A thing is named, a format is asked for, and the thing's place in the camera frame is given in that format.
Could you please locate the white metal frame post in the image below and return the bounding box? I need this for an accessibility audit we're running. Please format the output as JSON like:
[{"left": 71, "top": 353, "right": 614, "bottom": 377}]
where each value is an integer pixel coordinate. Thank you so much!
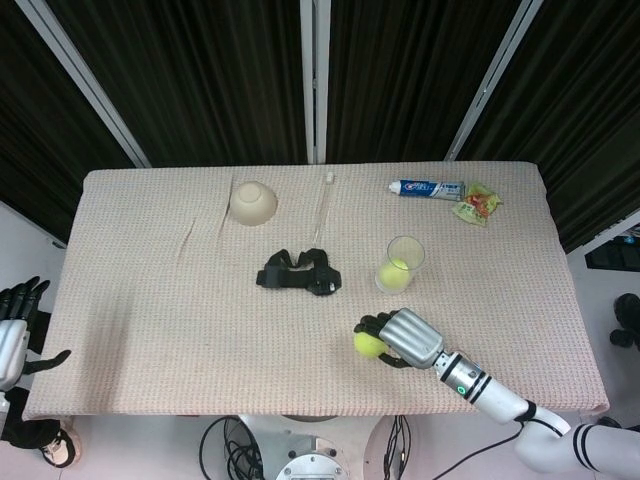
[
  {"left": 444, "top": 0, "right": 539, "bottom": 162},
  {"left": 299, "top": 0, "right": 330, "bottom": 165},
  {"left": 14, "top": 0, "right": 151, "bottom": 169}
]

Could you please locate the white blue toothpaste tube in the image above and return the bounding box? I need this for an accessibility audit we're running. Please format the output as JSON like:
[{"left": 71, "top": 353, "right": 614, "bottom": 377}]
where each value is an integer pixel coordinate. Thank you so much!
[{"left": 388, "top": 178, "right": 469, "bottom": 202}]

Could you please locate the black cable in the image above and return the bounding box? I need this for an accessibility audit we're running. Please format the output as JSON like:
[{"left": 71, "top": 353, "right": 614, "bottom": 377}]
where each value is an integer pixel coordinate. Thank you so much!
[
  {"left": 382, "top": 415, "right": 416, "bottom": 480},
  {"left": 199, "top": 415, "right": 264, "bottom": 480},
  {"left": 434, "top": 424, "right": 531, "bottom": 480}
]

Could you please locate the dark curtain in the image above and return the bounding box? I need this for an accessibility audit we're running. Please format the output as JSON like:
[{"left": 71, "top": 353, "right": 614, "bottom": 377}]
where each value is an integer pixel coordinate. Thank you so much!
[{"left": 0, "top": 0, "right": 640, "bottom": 254}]

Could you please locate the beige upturned bowl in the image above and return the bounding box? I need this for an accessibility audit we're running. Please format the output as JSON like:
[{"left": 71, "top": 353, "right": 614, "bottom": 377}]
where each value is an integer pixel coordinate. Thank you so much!
[{"left": 228, "top": 181, "right": 279, "bottom": 229}]

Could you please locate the black strap brace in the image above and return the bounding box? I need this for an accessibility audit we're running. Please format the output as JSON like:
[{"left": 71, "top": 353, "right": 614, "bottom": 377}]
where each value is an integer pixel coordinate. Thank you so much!
[{"left": 256, "top": 247, "right": 344, "bottom": 298}]

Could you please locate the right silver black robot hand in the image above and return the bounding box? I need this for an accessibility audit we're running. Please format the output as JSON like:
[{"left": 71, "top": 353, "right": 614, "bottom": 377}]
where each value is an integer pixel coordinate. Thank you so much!
[{"left": 352, "top": 307, "right": 446, "bottom": 371}]

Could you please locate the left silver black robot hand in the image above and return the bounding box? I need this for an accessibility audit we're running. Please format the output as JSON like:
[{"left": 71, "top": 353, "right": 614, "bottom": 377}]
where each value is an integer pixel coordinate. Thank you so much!
[{"left": 0, "top": 277, "right": 72, "bottom": 392}]

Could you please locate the transparent plastic cup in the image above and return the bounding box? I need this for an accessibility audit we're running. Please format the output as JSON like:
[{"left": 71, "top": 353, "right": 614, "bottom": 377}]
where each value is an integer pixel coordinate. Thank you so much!
[{"left": 374, "top": 235, "right": 427, "bottom": 296}]

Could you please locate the white silver robot base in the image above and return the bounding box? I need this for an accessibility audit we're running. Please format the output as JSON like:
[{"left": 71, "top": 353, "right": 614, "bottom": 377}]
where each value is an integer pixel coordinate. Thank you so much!
[{"left": 239, "top": 414, "right": 386, "bottom": 480}]

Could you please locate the clear plastic rod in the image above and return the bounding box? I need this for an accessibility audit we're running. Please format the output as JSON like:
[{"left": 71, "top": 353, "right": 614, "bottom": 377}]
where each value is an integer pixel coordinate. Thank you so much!
[{"left": 313, "top": 172, "right": 335, "bottom": 242}]

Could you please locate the yellow tennis ball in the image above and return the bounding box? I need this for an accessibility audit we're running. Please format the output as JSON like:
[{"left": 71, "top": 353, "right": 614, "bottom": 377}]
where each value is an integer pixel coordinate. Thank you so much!
[
  {"left": 353, "top": 332, "right": 390, "bottom": 360},
  {"left": 378, "top": 257, "right": 412, "bottom": 292}
]

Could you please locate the black wheeled chair base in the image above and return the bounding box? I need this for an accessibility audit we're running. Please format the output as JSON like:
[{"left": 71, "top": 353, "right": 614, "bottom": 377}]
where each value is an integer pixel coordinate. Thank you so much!
[{"left": 608, "top": 293, "right": 640, "bottom": 347}]

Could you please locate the green snack packet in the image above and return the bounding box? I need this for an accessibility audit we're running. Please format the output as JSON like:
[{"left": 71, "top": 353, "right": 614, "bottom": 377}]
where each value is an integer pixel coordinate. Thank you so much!
[{"left": 451, "top": 181, "right": 504, "bottom": 230}]

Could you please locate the pink white waffle tablecloth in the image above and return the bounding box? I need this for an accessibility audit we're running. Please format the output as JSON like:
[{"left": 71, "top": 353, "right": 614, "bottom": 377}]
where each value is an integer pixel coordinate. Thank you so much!
[{"left": 23, "top": 160, "right": 611, "bottom": 421}]

